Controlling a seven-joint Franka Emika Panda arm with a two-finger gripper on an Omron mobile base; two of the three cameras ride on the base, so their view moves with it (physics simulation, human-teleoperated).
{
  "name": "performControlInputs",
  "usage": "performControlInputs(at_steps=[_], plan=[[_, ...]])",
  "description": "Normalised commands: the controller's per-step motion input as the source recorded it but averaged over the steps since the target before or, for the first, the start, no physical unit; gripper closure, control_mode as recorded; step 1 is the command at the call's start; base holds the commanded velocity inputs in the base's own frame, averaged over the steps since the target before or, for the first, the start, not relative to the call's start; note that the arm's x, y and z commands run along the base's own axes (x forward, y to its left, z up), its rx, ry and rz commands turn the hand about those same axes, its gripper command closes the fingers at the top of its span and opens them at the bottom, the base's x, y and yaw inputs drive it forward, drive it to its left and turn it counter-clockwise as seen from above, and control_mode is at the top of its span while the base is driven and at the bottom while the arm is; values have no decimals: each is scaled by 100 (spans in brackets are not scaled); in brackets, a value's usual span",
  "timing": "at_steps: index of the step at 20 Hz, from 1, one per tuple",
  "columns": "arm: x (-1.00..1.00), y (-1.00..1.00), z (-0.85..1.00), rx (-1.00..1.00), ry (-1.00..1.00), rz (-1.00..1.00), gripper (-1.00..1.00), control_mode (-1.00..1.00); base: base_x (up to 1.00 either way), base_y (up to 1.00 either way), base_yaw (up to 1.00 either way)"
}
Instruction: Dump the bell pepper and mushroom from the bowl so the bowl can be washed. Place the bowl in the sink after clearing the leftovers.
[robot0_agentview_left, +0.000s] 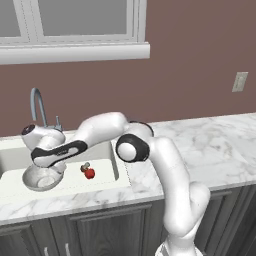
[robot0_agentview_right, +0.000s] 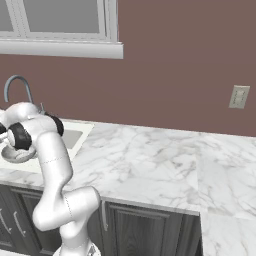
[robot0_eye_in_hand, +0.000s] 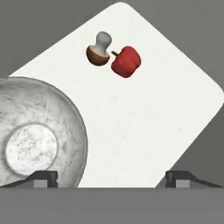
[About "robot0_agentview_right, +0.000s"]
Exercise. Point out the white sink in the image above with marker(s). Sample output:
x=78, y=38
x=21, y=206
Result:
x=74, y=136

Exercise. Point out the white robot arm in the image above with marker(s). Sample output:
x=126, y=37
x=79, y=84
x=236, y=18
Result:
x=53, y=160

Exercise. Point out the white framed window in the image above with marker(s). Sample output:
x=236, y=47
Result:
x=63, y=23

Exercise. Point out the grey bowl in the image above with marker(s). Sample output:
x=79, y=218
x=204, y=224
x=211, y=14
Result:
x=16, y=155

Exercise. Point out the dark grey cupboard door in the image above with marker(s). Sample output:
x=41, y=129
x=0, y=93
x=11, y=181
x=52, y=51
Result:
x=146, y=233
x=4, y=220
x=25, y=220

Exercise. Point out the grey wall outlet plate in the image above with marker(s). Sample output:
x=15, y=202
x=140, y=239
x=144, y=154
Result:
x=239, y=96

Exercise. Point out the grey curved tap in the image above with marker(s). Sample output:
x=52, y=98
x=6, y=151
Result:
x=19, y=82

